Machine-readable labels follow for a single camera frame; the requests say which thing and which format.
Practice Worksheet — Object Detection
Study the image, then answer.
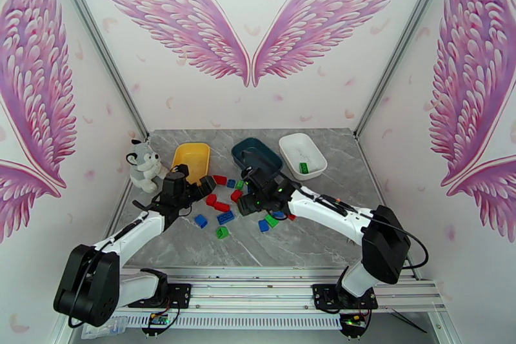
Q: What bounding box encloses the yellow plastic container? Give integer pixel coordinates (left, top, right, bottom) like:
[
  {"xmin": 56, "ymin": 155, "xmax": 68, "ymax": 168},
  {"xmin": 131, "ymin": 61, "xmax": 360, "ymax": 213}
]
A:
[{"xmin": 171, "ymin": 143, "xmax": 212, "ymax": 187}]

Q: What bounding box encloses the grey white plush husky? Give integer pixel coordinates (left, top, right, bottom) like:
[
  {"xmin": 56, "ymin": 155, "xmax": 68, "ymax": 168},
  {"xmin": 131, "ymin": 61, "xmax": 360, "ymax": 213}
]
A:
[{"xmin": 125, "ymin": 138, "xmax": 170, "ymax": 194}]

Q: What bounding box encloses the dark teal plastic container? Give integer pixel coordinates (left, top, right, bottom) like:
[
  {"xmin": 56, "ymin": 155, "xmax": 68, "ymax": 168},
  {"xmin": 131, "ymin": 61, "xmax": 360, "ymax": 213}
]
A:
[{"xmin": 230, "ymin": 137, "xmax": 284, "ymax": 187}]

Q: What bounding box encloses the white plastic container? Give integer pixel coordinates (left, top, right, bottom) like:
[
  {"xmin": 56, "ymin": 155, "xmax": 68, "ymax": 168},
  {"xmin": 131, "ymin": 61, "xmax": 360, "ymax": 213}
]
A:
[{"xmin": 279, "ymin": 133, "xmax": 328, "ymax": 181}]

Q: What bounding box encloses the clear plastic parts box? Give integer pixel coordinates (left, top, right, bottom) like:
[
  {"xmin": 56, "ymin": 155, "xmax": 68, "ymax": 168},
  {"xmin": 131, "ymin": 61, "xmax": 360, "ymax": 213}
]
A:
[{"xmin": 81, "ymin": 316, "xmax": 128, "ymax": 341}]

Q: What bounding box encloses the left black camera cable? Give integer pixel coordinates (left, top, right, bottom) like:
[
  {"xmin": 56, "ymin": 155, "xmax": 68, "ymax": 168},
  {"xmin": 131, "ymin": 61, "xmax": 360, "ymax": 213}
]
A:
[{"xmin": 66, "ymin": 216, "xmax": 146, "ymax": 330}]

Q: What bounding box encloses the aluminium rail frame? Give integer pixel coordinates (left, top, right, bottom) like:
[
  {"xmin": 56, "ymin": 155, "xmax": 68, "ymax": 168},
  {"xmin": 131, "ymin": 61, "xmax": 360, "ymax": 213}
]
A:
[{"xmin": 60, "ymin": 266, "xmax": 448, "ymax": 316}]

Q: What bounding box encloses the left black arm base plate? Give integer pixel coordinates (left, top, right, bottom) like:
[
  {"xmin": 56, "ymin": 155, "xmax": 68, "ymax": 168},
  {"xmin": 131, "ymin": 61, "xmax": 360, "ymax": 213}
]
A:
[{"xmin": 153, "ymin": 283, "xmax": 192, "ymax": 309}]

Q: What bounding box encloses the white perforated cable tray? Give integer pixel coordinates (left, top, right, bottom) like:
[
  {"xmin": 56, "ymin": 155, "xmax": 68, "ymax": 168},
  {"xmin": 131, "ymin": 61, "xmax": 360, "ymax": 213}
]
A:
[{"xmin": 117, "ymin": 313, "xmax": 344, "ymax": 330}]

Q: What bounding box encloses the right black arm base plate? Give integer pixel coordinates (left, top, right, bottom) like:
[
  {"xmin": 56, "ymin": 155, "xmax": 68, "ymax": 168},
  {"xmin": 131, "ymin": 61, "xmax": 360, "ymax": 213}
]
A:
[{"xmin": 312, "ymin": 283, "xmax": 379, "ymax": 310}]

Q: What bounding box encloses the aluminium frame post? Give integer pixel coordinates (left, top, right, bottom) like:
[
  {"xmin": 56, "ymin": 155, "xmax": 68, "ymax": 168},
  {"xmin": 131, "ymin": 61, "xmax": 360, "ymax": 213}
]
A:
[
  {"xmin": 354, "ymin": 0, "xmax": 462, "ymax": 139},
  {"xmin": 44, "ymin": 0, "xmax": 151, "ymax": 139}
]

